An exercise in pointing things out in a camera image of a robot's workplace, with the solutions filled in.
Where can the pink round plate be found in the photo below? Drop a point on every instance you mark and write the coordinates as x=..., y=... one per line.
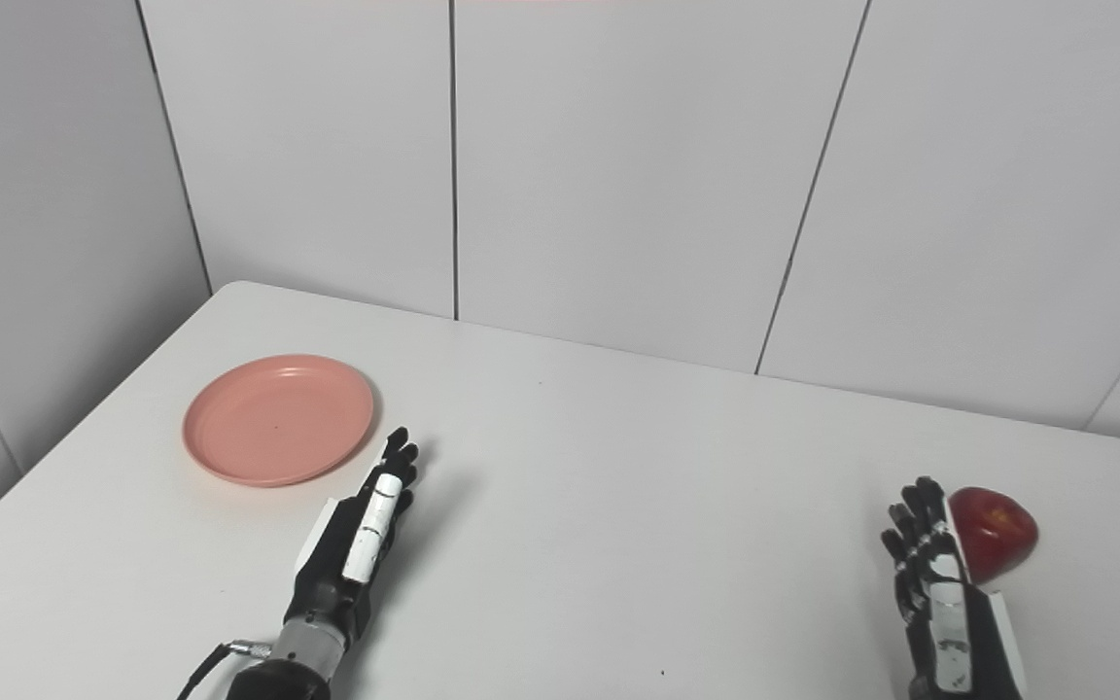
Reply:
x=276, y=420

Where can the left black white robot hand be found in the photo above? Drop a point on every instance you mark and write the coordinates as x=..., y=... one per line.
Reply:
x=366, y=535

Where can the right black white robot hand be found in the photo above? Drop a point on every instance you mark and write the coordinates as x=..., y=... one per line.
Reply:
x=954, y=622

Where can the red apple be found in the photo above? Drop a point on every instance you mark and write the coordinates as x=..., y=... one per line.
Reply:
x=996, y=537

